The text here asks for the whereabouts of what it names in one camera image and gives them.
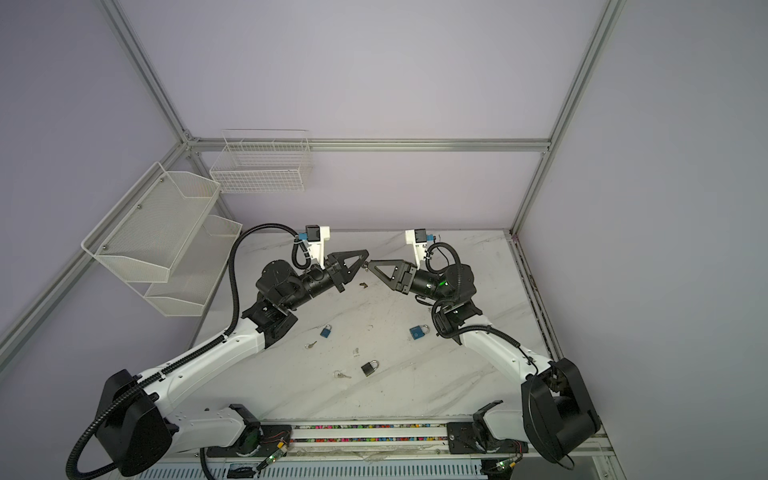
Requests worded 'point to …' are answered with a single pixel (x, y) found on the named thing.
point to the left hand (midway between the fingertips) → (368, 254)
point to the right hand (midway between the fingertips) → (368, 272)
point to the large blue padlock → (419, 331)
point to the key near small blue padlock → (307, 346)
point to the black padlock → (370, 367)
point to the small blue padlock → (326, 332)
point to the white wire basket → (262, 160)
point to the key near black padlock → (337, 374)
